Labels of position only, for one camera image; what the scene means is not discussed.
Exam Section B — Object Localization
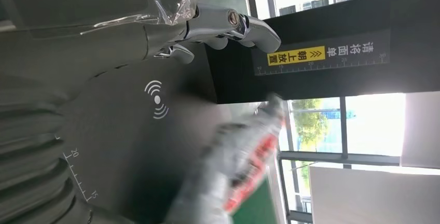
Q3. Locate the white package with red print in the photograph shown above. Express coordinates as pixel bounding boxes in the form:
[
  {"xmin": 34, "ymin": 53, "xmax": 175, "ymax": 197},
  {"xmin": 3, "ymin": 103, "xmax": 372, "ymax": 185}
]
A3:
[{"xmin": 164, "ymin": 92, "xmax": 286, "ymax": 224}]

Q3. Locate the green conveyor belt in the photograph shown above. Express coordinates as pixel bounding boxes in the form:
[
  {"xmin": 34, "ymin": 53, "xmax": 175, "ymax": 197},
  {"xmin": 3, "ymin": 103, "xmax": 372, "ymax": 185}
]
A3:
[{"xmin": 232, "ymin": 177, "xmax": 280, "ymax": 224}]

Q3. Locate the black scanner platform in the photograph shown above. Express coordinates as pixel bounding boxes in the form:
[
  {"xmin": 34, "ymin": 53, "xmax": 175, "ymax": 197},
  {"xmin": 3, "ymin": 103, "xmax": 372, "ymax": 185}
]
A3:
[{"xmin": 53, "ymin": 44, "xmax": 238, "ymax": 224}]

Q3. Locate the black scanner column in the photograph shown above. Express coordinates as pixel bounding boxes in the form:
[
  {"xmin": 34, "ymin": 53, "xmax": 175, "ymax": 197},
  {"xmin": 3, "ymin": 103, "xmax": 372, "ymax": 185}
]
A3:
[{"xmin": 205, "ymin": 0, "xmax": 440, "ymax": 105}]

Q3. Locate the dark window frame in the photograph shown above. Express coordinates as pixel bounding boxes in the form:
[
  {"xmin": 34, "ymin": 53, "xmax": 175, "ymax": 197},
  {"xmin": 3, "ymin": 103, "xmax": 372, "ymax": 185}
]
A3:
[{"xmin": 277, "ymin": 95, "xmax": 404, "ymax": 224}]

